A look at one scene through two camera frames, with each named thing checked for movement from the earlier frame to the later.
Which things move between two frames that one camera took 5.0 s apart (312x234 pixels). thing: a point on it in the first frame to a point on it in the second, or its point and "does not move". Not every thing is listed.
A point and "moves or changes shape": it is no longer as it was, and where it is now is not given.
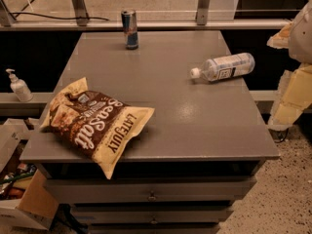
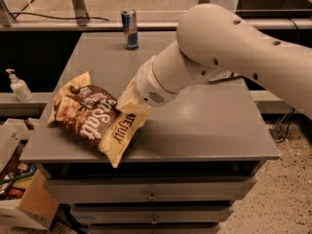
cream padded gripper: (302, 36) to (146, 85)
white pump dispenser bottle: (19, 88) does not move
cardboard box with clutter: (25, 199) does not move
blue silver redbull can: (130, 24) does not move
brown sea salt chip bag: (101, 129) moves or changes shape
